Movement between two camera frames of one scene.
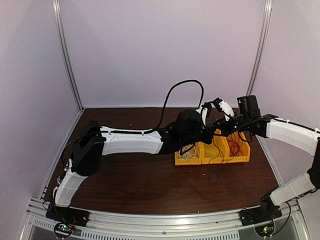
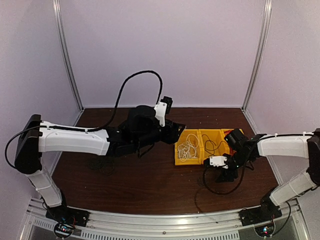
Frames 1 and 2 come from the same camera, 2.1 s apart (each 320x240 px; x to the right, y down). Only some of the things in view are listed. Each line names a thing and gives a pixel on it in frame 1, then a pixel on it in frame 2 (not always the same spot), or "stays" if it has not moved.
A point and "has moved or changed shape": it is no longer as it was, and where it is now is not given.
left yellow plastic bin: [193, 156] stays
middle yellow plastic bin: [217, 152] stays
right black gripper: [223, 127] to [227, 176]
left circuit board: [63, 230] stays
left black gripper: [208, 139] to [172, 135]
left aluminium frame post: [56, 7] stays
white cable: [191, 153] stays
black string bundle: [209, 177] to [196, 194]
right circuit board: [265, 230] stays
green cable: [106, 166] stays
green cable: [218, 154] has moved or changed shape
